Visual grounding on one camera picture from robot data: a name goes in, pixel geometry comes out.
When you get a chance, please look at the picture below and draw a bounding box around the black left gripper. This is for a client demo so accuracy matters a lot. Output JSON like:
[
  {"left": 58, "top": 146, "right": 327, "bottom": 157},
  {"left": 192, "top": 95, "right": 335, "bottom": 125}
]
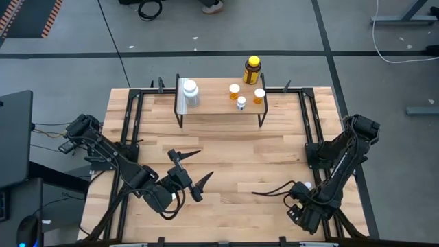
[{"left": 166, "top": 149, "right": 215, "bottom": 202}]

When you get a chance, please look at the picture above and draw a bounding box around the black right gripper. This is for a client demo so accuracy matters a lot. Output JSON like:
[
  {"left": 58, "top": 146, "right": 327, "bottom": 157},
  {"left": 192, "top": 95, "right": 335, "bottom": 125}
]
[{"left": 287, "top": 181, "right": 327, "bottom": 236}]

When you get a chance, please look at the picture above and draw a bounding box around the large white purple-label bottle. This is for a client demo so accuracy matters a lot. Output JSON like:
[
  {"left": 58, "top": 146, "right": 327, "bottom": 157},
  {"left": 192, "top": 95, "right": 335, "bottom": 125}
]
[{"left": 182, "top": 79, "right": 200, "bottom": 108}]

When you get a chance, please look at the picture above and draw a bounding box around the amber bottle with yellow cap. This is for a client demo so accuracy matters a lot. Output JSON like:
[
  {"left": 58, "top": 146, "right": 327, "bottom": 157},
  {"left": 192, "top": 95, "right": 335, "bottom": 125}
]
[{"left": 242, "top": 55, "right": 262, "bottom": 86}]

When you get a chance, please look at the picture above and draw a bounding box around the wooden shelf with black legs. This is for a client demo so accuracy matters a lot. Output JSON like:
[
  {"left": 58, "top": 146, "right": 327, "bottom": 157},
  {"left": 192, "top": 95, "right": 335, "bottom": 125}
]
[{"left": 174, "top": 72, "right": 270, "bottom": 128}]

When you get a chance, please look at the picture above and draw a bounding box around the white tape strip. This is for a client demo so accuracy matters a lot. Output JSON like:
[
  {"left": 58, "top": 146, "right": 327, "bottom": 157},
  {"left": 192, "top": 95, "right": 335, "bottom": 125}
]
[{"left": 177, "top": 78, "right": 190, "bottom": 116}]

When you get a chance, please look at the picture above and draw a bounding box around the black power brick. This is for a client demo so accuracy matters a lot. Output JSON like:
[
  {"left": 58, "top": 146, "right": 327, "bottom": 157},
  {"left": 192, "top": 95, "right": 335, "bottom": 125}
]
[{"left": 57, "top": 139, "right": 78, "bottom": 154}]

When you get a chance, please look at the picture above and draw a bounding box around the person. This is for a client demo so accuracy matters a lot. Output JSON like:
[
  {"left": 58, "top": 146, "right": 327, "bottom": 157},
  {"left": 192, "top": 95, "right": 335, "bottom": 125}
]
[{"left": 201, "top": 0, "right": 224, "bottom": 15}]

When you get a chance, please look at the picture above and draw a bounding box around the grey floor bar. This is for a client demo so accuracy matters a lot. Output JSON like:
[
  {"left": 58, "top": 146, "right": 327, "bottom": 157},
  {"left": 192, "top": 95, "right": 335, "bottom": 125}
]
[{"left": 405, "top": 106, "right": 439, "bottom": 116}]

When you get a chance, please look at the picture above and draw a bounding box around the black computer mouse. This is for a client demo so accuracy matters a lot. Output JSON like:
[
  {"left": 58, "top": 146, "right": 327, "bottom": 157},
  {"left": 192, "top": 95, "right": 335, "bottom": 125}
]
[{"left": 16, "top": 214, "right": 40, "bottom": 247}]

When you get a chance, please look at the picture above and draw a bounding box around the dark grey desk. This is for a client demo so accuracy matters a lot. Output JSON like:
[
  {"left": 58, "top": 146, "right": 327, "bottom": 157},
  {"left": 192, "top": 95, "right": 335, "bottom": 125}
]
[{"left": 0, "top": 177, "right": 44, "bottom": 247}]

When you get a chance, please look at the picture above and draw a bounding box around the grey table base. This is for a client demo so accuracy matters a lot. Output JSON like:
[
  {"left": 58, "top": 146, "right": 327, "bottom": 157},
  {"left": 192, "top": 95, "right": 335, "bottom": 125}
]
[{"left": 370, "top": 0, "right": 439, "bottom": 27}]

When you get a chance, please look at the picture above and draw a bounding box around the black mat with orange stripes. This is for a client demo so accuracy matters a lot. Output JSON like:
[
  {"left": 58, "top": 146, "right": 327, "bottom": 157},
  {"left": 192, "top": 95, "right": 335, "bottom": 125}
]
[{"left": 0, "top": 0, "right": 65, "bottom": 39}]

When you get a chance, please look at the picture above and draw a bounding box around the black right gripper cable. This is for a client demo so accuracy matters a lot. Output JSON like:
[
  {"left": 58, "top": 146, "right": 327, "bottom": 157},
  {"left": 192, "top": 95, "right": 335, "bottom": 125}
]
[{"left": 252, "top": 180, "right": 296, "bottom": 198}]

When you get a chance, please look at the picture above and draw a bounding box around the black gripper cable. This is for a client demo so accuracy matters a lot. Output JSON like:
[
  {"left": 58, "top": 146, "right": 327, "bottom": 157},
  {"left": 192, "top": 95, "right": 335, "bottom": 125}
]
[
  {"left": 159, "top": 190, "right": 187, "bottom": 221},
  {"left": 252, "top": 180, "right": 296, "bottom": 198}
]

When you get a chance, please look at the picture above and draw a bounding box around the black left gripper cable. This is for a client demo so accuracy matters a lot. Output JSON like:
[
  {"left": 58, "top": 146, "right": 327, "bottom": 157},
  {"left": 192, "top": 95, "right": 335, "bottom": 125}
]
[{"left": 159, "top": 190, "right": 187, "bottom": 221}]

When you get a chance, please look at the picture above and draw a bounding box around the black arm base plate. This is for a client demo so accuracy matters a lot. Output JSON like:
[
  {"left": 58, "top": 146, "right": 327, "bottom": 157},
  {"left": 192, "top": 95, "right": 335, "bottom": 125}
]
[
  {"left": 89, "top": 143, "right": 140, "bottom": 172},
  {"left": 305, "top": 142, "right": 368, "bottom": 169}
]

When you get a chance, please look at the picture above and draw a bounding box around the black aluminium table frame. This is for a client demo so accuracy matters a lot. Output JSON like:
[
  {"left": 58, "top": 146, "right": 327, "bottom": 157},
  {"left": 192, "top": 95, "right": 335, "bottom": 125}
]
[{"left": 82, "top": 77, "right": 370, "bottom": 243}]

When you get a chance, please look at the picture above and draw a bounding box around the black coiled floor cable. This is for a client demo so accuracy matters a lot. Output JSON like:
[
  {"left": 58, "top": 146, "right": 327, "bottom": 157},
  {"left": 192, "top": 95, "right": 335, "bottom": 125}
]
[{"left": 139, "top": 0, "right": 165, "bottom": 21}]

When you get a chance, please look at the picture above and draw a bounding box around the white floor cable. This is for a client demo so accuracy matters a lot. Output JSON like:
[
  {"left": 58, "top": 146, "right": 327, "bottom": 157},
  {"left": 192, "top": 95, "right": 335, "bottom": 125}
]
[{"left": 372, "top": 0, "right": 439, "bottom": 64}]

